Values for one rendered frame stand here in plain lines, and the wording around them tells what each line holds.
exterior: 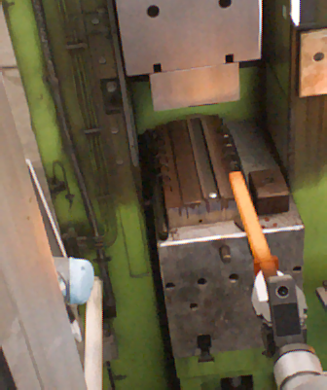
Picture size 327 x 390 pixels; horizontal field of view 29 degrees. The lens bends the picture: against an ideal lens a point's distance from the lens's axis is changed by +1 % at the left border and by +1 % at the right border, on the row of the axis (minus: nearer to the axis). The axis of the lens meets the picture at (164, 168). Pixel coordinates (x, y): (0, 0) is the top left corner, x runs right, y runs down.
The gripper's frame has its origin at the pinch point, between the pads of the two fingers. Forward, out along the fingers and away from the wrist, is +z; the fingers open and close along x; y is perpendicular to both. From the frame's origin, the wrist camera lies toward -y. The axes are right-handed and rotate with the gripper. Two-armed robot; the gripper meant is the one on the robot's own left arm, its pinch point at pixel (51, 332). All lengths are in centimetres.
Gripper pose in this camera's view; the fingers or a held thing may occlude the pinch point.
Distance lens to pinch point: 144.6
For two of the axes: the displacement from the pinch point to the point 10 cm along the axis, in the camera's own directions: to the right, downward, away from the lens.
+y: -3.5, 5.7, -7.4
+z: 1.0, 8.1, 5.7
